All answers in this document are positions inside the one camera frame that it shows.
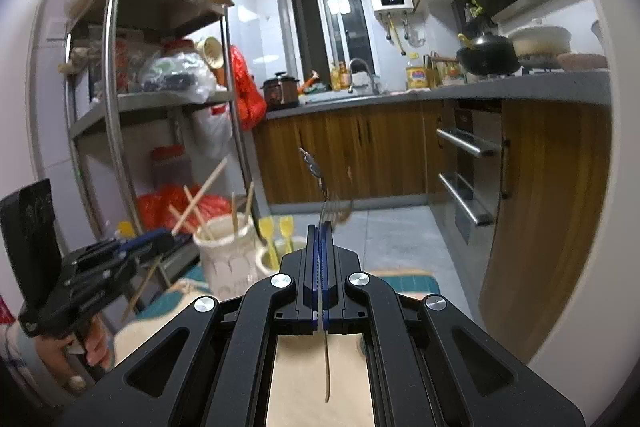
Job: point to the kitchen window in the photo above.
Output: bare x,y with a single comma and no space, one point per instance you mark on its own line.
325,22

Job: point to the orange kitchen tool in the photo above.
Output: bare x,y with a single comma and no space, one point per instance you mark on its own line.
309,82

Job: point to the yellow silicone spatula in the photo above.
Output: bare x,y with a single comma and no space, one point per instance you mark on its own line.
267,232
286,227

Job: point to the dark red pressure cooker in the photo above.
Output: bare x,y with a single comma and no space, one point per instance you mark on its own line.
281,92

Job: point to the hanging red plastic bag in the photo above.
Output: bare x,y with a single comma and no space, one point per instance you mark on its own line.
247,97

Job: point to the pink shallow bowl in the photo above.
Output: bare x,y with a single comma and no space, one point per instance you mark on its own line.
580,62

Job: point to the yellow oil bottle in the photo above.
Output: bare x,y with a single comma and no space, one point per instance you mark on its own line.
416,74

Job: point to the white ceramic double utensil holder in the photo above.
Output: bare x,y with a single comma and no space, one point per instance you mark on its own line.
225,262

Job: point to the clear plastic bag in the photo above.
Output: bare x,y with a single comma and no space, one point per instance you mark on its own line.
175,77

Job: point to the printed horse tablecloth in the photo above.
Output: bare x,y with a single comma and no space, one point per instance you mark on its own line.
295,382

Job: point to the hanging white plastic bag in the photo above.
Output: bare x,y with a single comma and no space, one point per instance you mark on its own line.
212,132

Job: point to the red lidded container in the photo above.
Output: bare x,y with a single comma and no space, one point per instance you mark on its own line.
167,167

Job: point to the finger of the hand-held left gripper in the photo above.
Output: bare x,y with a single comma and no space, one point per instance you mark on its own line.
150,239
105,279

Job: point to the beige hanging mug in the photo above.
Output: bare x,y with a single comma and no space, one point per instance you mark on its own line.
210,53

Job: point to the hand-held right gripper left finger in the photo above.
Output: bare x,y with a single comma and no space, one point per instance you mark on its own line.
312,277

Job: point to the person's left hand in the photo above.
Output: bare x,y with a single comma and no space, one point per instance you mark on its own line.
95,347

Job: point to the metal faucet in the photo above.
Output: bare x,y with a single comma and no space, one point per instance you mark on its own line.
355,67

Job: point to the orange liquid bottles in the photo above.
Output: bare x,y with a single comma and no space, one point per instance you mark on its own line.
340,77

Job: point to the wooden base cabinets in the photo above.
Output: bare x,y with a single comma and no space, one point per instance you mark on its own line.
375,152

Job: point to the silver fork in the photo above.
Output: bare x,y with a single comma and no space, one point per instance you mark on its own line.
327,367

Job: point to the built-in steel oven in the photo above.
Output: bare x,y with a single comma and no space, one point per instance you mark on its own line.
470,177

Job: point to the white clay pot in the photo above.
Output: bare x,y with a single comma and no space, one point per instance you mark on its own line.
540,42

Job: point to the black wok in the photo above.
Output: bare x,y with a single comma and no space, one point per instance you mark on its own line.
487,57

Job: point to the wooden chopstick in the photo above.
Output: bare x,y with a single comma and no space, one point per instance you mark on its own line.
200,197
180,217
234,214
196,212
248,207

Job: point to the stainless steel shelf rack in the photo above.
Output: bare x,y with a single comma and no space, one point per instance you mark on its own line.
150,104

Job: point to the yellow sponge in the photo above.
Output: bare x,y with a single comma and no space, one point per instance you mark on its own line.
125,228

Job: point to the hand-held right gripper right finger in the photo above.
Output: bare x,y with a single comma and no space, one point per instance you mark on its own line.
326,277

